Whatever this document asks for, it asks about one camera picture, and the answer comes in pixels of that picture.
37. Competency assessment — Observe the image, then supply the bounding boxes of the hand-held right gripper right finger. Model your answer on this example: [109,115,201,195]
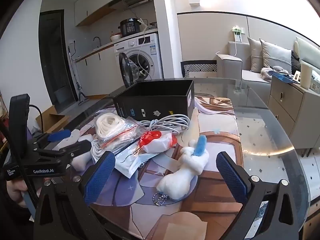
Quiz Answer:
[216,151,312,240]

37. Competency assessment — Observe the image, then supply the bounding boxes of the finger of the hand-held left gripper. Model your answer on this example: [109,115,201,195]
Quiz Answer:
[37,140,92,159]
[31,129,72,150]

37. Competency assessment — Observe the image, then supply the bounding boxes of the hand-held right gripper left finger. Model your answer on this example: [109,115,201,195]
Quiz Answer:
[34,151,117,240]

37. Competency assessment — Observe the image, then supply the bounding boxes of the white cloth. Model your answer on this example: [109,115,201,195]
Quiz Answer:
[54,129,94,172]

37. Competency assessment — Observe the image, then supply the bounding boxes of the white printed plastic packet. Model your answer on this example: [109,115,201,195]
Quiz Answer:
[117,142,160,179]

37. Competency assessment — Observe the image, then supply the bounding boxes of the bag of white shoelaces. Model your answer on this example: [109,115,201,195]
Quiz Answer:
[96,112,147,150]

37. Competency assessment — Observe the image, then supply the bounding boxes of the white plush toy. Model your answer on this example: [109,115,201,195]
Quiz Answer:
[153,135,210,207]

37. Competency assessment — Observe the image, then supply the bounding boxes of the black cardboard box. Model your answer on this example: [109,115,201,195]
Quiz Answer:
[112,79,195,124]

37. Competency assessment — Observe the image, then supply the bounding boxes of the person's left hand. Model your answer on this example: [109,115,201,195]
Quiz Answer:
[6,179,28,207]

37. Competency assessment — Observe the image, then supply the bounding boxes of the mop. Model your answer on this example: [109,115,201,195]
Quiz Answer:
[67,45,89,105]

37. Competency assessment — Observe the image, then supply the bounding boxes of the red and white packet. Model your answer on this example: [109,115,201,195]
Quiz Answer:
[136,130,178,153]

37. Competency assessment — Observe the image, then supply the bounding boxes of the kitchen counter cabinet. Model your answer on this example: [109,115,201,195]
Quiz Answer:
[75,40,118,98]

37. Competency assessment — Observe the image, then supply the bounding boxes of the dark door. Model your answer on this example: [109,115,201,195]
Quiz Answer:
[39,9,78,113]

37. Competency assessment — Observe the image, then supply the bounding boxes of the beige drawer cabinet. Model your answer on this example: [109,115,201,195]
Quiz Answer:
[267,75,320,155]

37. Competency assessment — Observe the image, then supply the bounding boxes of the grey fluffy throw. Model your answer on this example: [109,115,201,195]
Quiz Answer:
[260,66,290,80]

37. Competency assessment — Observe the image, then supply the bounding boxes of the beige sofa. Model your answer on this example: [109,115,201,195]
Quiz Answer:
[216,36,320,95]

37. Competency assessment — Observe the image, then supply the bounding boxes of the blue flat packet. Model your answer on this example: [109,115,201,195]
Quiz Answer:
[271,70,295,83]

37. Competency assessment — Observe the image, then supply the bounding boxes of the white washing machine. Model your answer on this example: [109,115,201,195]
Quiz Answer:
[114,32,163,88]

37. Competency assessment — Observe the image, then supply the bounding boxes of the beige cushion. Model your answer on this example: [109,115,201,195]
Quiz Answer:
[247,37,263,73]

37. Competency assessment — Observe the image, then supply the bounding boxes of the black pressure cooker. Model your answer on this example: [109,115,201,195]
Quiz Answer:
[120,18,144,38]

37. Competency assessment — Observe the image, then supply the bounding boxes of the grey cushion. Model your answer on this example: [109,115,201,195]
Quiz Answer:
[259,38,293,74]

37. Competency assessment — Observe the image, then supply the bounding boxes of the black garment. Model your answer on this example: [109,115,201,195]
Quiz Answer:
[291,50,302,75]

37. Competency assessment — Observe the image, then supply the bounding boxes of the upper kitchen cabinets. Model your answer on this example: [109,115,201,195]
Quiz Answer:
[74,0,153,27]

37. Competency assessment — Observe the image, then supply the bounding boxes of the range hood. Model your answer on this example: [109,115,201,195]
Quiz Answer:
[109,0,153,9]

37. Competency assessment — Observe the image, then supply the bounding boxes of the white coiled cord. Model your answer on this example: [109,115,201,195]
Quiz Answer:
[90,139,120,167]

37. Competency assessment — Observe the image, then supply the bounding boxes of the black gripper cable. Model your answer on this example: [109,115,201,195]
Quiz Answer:
[29,104,43,137]

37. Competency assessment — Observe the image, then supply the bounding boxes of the grey-white cable bundle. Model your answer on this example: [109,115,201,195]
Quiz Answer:
[140,114,190,133]

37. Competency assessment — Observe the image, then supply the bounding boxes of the white power cord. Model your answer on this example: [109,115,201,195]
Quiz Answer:
[136,19,155,78]

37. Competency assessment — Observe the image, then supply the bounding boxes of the wall outlet with chargers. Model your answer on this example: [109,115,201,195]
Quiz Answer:
[231,25,244,43]

